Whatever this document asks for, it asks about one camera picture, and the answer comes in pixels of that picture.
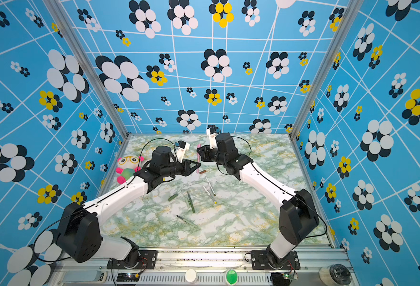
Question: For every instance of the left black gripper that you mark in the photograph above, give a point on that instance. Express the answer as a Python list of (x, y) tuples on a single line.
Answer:
[(185, 170)]

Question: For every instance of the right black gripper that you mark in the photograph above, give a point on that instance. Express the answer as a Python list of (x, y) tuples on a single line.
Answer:
[(205, 156)]

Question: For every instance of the white pen brown end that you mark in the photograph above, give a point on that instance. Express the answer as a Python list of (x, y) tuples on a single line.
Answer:
[(211, 187)]

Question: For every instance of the pink pen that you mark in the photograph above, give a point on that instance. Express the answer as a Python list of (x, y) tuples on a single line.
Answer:
[(198, 160)]

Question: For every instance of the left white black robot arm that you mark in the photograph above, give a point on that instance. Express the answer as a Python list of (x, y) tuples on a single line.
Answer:
[(78, 233)]

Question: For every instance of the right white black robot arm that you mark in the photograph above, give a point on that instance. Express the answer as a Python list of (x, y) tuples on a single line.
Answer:
[(297, 213)]

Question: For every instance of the dark green gel pen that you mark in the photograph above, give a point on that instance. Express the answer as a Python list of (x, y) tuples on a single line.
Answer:
[(187, 221)]

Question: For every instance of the pink green plush toy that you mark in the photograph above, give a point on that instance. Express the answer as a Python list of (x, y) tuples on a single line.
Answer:
[(127, 166)]

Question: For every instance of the white push button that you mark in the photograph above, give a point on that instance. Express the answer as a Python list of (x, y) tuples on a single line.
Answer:
[(191, 276)]

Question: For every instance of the green push button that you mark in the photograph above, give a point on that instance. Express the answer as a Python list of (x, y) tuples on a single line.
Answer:
[(231, 277)]

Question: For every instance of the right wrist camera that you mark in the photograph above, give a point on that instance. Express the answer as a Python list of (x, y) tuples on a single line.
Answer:
[(212, 132)]

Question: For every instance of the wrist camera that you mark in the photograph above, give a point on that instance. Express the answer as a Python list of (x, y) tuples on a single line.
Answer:
[(181, 147), (212, 132)]

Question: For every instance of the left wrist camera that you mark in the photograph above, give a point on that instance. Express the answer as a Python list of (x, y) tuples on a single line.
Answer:
[(181, 147)]

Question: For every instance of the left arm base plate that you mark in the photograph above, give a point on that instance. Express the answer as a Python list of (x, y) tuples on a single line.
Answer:
[(141, 260)]

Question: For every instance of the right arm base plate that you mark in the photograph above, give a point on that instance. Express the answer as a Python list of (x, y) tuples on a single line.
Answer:
[(267, 260)]

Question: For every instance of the aluminium front rail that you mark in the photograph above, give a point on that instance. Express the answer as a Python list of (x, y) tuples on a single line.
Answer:
[(210, 263)]

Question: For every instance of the left aluminium corner post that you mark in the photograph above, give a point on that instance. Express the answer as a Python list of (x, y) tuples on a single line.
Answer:
[(57, 13)]

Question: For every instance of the aluminium corner post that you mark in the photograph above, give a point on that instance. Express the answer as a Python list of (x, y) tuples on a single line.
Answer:
[(350, 15), (57, 13)]

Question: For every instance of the right aluminium corner post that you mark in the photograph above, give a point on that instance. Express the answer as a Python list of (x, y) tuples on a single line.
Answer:
[(350, 15)]

